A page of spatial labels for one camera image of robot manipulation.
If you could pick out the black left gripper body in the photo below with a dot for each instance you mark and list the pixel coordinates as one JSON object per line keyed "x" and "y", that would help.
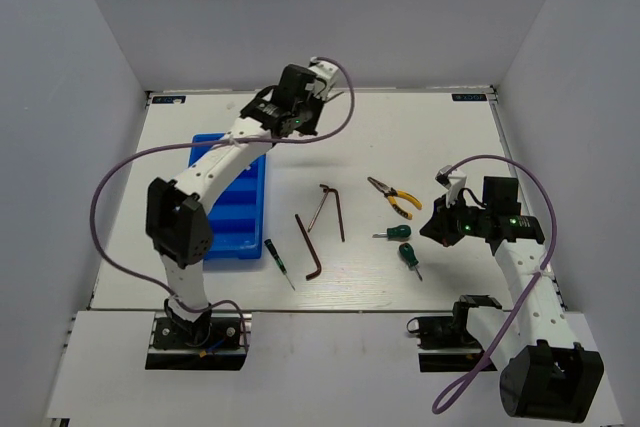
{"x": 308, "y": 113}

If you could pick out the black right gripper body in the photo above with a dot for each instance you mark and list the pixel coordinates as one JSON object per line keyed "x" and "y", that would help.
{"x": 458, "y": 221}

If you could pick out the yellow black long-nose pliers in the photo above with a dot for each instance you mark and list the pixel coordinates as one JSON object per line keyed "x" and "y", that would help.
{"x": 392, "y": 195}

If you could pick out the thin brown hex key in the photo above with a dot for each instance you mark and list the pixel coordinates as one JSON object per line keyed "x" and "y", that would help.
{"x": 319, "y": 209}

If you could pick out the long brown ball-end hex key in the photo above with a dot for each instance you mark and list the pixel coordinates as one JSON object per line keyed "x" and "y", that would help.
{"x": 335, "y": 192}

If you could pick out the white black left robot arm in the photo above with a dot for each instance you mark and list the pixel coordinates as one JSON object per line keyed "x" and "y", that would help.
{"x": 177, "y": 210}

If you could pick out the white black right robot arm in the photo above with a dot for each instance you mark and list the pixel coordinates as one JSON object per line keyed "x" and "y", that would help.
{"x": 545, "y": 372}

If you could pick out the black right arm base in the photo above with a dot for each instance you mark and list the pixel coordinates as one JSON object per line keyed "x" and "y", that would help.
{"x": 444, "y": 343}

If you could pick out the green stubby flathead screwdriver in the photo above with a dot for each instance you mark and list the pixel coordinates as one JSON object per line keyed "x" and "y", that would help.
{"x": 399, "y": 233}

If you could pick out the green stubby screwdriver orange cap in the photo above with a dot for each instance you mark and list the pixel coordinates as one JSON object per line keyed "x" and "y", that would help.
{"x": 408, "y": 255}

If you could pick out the blue logo sticker left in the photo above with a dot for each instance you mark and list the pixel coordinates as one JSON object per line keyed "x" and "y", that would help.
{"x": 168, "y": 99}

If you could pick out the blue logo sticker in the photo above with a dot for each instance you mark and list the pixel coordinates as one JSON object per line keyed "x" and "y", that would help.
{"x": 469, "y": 97}
{"x": 168, "y": 99}

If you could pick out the blue plastic compartment tray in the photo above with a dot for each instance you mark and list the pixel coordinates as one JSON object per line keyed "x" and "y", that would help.
{"x": 237, "y": 217}

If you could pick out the large brown hex key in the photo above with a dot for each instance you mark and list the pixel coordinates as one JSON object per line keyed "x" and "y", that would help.
{"x": 312, "y": 251}

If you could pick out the blue logo sticker right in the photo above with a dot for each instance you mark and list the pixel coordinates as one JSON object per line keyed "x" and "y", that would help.
{"x": 469, "y": 97}

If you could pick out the black green precision screwdriver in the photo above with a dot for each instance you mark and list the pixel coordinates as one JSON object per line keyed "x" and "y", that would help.
{"x": 278, "y": 260}

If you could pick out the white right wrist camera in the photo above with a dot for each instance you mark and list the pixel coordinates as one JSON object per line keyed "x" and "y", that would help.
{"x": 454, "y": 181}

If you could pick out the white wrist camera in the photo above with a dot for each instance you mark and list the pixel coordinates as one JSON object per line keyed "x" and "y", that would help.
{"x": 454, "y": 181}
{"x": 326, "y": 74}

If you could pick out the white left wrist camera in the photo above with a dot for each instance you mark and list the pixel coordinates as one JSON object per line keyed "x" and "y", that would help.
{"x": 326, "y": 74}

